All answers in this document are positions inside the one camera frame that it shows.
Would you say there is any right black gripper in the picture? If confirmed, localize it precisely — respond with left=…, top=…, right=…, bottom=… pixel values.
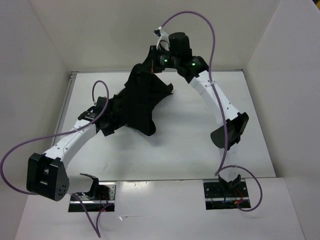
left=137, top=44, right=179, bottom=73

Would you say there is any black skirt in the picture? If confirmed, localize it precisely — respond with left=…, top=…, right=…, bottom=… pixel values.
left=107, top=63, right=174, bottom=136

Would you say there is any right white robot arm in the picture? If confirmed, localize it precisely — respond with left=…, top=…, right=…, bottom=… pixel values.
left=148, top=45, right=249, bottom=197

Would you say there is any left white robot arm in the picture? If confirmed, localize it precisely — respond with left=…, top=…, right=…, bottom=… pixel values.
left=26, top=110, right=124, bottom=202

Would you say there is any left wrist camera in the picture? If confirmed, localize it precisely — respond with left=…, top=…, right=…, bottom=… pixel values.
left=94, top=96, right=109, bottom=114

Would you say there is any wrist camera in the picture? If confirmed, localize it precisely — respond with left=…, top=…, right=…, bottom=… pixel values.
left=168, top=32, right=192, bottom=57
left=94, top=96, right=109, bottom=114

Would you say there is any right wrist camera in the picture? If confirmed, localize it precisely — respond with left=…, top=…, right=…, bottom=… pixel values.
left=168, top=32, right=192, bottom=57

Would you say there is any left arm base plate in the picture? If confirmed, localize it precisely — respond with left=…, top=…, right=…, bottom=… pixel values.
left=68, top=182, right=117, bottom=213

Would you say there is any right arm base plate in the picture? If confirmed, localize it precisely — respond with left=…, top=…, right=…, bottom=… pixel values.
left=203, top=180, right=251, bottom=210

